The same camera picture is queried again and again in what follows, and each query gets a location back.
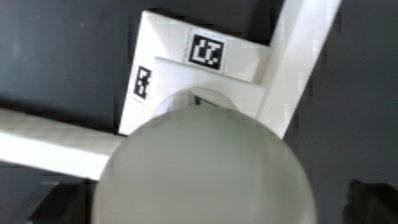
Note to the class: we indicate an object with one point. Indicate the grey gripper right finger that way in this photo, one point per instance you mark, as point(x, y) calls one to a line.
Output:
point(371, 203)

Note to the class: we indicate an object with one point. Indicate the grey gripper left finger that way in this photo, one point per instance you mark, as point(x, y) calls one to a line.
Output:
point(66, 205)

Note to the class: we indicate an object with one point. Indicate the white lamp bulb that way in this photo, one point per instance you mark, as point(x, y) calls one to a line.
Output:
point(203, 170)

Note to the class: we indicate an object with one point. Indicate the white lamp base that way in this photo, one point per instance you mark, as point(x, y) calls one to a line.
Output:
point(188, 58)

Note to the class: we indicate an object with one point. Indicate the white L-shaped fence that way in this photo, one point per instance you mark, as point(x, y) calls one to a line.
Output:
point(62, 148)

